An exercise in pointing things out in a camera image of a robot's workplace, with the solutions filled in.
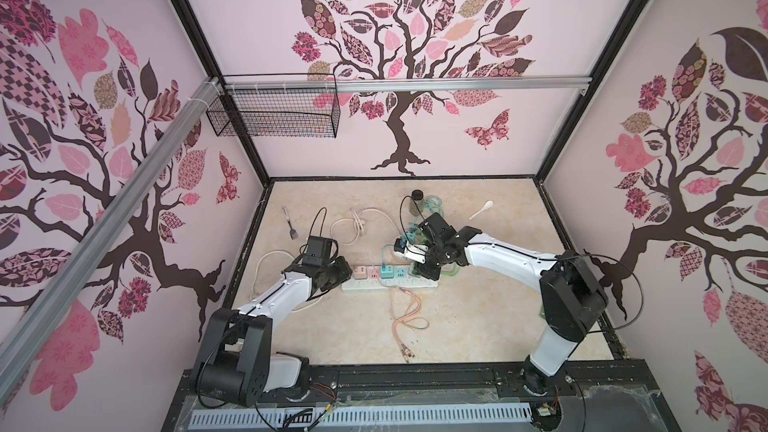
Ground pink charger plug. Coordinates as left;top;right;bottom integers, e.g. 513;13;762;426
352;265;368;280

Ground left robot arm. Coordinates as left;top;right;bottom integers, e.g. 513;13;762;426
190;236;352;408

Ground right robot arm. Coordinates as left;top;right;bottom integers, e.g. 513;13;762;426
394;213;608;379

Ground white spoon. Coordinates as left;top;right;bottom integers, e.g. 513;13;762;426
468;200;494;221

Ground white multicolour power strip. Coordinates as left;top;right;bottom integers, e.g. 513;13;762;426
341;264;438;292

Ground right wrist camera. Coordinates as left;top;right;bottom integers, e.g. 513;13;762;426
393;238;427;263

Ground tangled charging cables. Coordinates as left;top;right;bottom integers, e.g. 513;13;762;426
389;194;466;364

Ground pink socket cord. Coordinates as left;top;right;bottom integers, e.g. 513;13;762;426
329;207;400;247

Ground white power strip cord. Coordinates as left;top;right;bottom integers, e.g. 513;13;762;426
248;250;325;313

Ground black wire basket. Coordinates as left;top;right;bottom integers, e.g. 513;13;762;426
206;72;341;138

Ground white cable duct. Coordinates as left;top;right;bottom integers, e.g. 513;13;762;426
186;403;532;431

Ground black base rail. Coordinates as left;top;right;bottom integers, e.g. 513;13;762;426
161;359;680;431

